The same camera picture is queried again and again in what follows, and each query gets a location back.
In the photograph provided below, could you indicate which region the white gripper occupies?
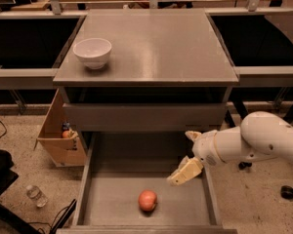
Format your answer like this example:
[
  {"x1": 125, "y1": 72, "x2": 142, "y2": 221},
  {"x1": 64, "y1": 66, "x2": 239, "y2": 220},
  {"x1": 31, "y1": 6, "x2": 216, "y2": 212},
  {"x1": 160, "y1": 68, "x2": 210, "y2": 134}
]
[{"x1": 167, "y1": 130, "x2": 224, "y2": 186}]

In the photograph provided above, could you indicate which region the red apple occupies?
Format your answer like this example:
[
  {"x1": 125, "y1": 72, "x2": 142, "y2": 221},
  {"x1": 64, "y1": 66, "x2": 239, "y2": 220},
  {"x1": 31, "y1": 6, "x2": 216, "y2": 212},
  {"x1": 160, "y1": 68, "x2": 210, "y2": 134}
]
[{"x1": 138, "y1": 190, "x2": 157, "y2": 212}]

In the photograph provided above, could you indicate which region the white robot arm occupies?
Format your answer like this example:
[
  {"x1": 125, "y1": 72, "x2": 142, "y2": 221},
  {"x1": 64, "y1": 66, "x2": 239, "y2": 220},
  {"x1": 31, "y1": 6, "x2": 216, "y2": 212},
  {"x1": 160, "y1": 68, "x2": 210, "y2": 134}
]
[{"x1": 167, "y1": 111, "x2": 293, "y2": 186}]

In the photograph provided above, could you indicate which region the closed grey top drawer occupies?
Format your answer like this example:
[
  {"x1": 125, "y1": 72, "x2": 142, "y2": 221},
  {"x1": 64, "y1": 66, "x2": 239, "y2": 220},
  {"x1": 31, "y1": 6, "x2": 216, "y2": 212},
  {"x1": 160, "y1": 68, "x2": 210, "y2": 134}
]
[{"x1": 63, "y1": 103, "x2": 228, "y2": 132}]

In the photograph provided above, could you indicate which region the open grey middle drawer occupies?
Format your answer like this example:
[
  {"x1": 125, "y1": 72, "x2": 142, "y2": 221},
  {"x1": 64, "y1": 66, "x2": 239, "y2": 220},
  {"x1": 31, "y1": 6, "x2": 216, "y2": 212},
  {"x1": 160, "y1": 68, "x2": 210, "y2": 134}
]
[{"x1": 57, "y1": 132, "x2": 237, "y2": 234}]

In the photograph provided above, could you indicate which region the grey drawer cabinet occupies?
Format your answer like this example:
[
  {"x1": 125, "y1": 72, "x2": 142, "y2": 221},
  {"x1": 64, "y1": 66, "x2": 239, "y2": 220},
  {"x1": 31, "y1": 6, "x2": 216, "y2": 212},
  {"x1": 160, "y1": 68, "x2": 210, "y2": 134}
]
[{"x1": 54, "y1": 9, "x2": 238, "y2": 146}]

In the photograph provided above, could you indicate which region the orange fruit in box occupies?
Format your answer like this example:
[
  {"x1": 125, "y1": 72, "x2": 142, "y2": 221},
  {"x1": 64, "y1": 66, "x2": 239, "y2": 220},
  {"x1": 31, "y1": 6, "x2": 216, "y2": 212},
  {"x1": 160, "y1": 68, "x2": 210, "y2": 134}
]
[{"x1": 62, "y1": 130, "x2": 73, "y2": 138}]

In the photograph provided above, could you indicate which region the cardboard box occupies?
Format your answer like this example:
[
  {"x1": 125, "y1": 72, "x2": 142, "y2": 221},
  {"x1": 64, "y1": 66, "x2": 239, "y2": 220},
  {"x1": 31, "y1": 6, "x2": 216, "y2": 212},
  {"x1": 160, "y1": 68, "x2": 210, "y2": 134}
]
[{"x1": 37, "y1": 91, "x2": 86, "y2": 167}]

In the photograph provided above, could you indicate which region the white ceramic bowl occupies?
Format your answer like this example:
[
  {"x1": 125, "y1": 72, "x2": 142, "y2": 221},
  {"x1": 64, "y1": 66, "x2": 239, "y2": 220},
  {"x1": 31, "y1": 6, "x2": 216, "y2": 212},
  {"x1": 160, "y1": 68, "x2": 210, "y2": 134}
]
[{"x1": 73, "y1": 38, "x2": 112, "y2": 69}]

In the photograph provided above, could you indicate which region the clear plastic water bottle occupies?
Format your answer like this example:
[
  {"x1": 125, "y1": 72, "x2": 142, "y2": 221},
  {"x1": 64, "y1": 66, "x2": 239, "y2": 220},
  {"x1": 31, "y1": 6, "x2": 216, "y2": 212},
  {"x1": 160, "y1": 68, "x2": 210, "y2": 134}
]
[{"x1": 26, "y1": 185, "x2": 48, "y2": 208}]

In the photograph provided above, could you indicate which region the black chair base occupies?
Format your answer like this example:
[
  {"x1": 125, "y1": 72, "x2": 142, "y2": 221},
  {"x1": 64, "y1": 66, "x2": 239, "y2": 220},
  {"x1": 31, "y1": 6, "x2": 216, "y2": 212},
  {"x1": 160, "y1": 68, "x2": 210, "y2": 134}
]
[{"x1": 0, "y1": 149, "x2": 41, "y2": 234}]

